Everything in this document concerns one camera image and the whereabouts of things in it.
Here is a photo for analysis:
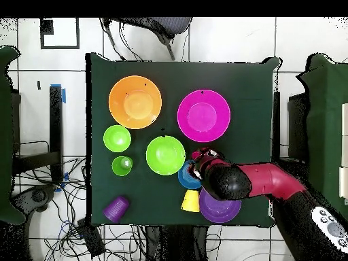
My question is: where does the small blue bowl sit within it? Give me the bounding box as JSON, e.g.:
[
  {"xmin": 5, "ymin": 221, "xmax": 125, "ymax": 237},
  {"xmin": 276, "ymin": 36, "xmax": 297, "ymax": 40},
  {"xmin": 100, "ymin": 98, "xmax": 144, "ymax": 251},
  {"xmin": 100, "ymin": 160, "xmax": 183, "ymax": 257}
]
[{"xmin": 177, "ymin": 159, "xmax": 203, "ymax": 190}]

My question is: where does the medium green bowl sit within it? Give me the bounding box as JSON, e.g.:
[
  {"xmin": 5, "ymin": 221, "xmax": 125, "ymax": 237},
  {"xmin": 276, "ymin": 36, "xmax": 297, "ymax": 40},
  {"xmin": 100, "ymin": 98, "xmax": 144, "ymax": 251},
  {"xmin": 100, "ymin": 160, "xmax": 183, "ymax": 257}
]
[{"xmin": 145, "ymin": 135, "xmax": 187, "ymax": 177}]

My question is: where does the large pink bowl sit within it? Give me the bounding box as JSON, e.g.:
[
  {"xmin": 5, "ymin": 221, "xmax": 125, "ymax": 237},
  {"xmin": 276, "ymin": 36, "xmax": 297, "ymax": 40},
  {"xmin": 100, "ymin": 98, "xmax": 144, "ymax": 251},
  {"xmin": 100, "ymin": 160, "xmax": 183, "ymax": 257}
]
[{"xmin": 177, "ymin": 88, "xmax": 232, "ymax": 143}]

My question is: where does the yellow cup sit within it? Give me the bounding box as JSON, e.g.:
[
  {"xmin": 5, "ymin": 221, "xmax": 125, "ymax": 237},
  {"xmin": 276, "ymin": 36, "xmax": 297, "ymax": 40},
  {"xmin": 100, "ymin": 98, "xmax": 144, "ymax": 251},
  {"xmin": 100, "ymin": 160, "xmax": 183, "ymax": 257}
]
[{"xmin": 180, "ymin": 189, "xmax": 201, "ymax": 213}]

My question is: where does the purple bowl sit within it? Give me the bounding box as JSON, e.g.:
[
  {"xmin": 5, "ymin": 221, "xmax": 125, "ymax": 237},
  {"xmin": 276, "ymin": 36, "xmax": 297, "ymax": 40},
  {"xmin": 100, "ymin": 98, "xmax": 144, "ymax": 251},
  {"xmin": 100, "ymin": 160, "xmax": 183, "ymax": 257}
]
[{"xmin": 198, "ymin": 187, "xmax": 243, "ymax": 224}]

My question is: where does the dark green tablecloth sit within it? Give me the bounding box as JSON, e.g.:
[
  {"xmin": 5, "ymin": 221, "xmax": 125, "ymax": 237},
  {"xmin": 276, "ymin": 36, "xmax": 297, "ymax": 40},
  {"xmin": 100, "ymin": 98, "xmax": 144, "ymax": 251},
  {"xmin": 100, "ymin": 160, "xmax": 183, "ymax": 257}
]
[{"xmin": 84, "ymin": 52, "xmax": 281, "ymax": 228}]

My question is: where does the green cup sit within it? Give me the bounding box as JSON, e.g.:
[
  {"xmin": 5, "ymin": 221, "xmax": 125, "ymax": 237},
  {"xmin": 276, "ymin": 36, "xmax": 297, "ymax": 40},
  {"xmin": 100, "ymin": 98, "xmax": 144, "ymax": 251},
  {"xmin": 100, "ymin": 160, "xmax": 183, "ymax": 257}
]
[{"xmin": 111, "ymin": 155, "xmax": 135, "ymax": 177}]

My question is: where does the large orange bowl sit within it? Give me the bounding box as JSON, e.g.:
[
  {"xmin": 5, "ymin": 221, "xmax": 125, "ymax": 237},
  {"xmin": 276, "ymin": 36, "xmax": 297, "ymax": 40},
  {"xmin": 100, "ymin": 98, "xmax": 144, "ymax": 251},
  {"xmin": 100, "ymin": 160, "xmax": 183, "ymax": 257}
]
[{"xmin": 108, "ymin": 75, "xmax": 163, "ymax": 131}]

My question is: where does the small green bowl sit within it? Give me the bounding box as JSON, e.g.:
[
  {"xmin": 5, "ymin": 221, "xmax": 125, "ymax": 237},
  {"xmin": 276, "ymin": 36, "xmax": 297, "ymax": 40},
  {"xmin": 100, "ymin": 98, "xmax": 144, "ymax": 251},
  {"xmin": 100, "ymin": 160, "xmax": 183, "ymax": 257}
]
[{"xmin": 103, "ymin": 124, "xmax": 133, "ymax": 154}]

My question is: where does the purple cup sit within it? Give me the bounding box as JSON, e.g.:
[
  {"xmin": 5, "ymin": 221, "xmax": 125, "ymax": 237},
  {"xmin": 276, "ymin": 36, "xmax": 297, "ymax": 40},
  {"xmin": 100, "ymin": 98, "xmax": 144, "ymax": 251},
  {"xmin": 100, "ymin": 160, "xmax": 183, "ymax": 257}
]
[{"xmin": 102, "ymin": 195, "xmax": 131, "ymax": 224}]

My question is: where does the green-clothed side table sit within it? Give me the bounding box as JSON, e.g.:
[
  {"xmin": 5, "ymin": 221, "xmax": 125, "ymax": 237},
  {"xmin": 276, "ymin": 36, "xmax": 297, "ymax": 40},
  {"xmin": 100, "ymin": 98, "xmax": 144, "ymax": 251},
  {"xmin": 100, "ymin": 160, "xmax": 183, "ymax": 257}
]
[
  {"xmin": 296, "ymin": 53, "xmax": 348, "ymax": 215},
  {"xmin": 0, "ymin": 45, "xmax": 26, "ymax": 226}
]

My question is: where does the grey office chair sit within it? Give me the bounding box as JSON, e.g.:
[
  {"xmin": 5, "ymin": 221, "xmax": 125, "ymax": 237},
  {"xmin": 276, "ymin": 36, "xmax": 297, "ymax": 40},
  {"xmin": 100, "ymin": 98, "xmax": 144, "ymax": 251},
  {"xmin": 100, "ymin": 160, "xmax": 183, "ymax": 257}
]
[{"xmin": 101, "ymin": 17, "xmax": 193, "ymax": 61}]

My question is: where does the black power strip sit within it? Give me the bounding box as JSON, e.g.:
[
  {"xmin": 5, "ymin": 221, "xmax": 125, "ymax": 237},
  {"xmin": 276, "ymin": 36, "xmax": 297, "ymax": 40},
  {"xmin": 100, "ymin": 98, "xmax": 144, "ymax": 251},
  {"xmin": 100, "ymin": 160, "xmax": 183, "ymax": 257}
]
[{"xmin": 76, "ymin": 217, "xmax": 106, "ymax": 258}]

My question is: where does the black metal stand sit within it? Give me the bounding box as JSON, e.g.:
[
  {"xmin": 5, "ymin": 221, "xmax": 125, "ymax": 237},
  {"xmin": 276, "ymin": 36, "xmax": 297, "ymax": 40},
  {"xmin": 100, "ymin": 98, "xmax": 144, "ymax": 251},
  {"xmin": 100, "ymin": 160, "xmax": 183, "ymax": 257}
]
[{"xmin": 12, "ymin": 85, "xmax": 65, "ymax": 184}]

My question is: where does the blue tape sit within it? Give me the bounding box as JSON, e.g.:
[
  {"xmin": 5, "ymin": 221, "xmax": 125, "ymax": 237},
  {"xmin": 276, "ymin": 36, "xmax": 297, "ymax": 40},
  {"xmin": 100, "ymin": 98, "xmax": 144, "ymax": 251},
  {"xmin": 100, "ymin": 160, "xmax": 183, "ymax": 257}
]
[{"xmin": 50, "ymin": 84, "xmax": 67, "ymax": 105}]

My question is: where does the black caster leg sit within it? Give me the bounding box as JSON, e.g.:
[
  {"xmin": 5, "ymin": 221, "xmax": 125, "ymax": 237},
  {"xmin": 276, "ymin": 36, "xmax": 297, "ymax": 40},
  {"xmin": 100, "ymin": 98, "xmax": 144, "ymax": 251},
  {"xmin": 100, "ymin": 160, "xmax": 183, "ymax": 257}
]
[{"xmin": 11, "ymin": 184, "xmax": 57, "ymax": 213}]

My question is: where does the black square frame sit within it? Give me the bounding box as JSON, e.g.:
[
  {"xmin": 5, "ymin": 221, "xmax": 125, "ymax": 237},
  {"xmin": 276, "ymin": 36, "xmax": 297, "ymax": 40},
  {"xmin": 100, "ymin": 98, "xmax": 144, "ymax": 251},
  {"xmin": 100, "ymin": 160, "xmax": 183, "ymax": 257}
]
[{"xmin": 39, "ymin": 18, "xmax": 81, "ymax": 50}]

